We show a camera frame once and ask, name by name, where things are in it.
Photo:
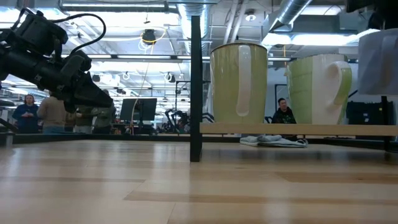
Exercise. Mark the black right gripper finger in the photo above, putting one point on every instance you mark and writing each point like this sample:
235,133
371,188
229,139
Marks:
385,20

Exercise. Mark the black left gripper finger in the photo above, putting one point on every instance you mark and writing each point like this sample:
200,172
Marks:
87,95

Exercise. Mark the blue-grey mug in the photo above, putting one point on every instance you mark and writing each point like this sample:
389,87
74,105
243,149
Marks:
377,65

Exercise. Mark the ribbed green white mug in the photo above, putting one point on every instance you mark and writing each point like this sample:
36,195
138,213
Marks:
311,93

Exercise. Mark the tall pale yellow-green mug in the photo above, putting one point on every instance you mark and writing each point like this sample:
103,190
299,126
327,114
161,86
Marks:
227,87

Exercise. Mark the black background robot arm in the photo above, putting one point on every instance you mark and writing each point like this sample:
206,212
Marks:
208,117
177,119

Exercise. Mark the wooden shelf board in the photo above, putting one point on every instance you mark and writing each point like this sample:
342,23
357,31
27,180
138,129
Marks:
295,129

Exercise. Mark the black cabinet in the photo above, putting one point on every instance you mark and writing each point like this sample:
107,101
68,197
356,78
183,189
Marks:
370,113

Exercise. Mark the folded grey cloth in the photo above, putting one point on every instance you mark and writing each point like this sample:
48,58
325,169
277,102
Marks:
273,142

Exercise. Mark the black table frame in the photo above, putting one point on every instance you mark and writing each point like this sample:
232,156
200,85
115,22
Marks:
62,138

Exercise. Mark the silver ceiling air duct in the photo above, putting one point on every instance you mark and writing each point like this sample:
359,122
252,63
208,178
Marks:
206,18
290,12

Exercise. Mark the black upright post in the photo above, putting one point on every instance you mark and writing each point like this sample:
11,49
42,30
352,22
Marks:
384,124

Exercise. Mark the black shelf end frame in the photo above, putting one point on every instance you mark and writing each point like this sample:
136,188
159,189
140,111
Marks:
196,93

